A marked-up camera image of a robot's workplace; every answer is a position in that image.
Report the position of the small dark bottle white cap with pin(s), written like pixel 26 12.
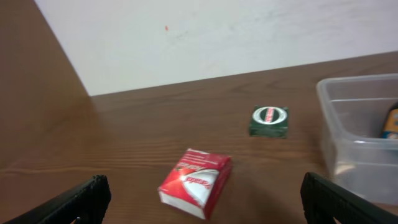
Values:
pixel 389 129

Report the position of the clear plastic container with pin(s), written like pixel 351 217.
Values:
pixel 357 158

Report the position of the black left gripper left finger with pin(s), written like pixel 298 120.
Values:
pixel 84 203

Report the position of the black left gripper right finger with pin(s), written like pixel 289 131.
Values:
pixel 327 203

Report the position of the green square box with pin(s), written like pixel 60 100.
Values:
pixel 269 121

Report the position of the red Panadol box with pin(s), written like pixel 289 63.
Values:
pixel 195 183

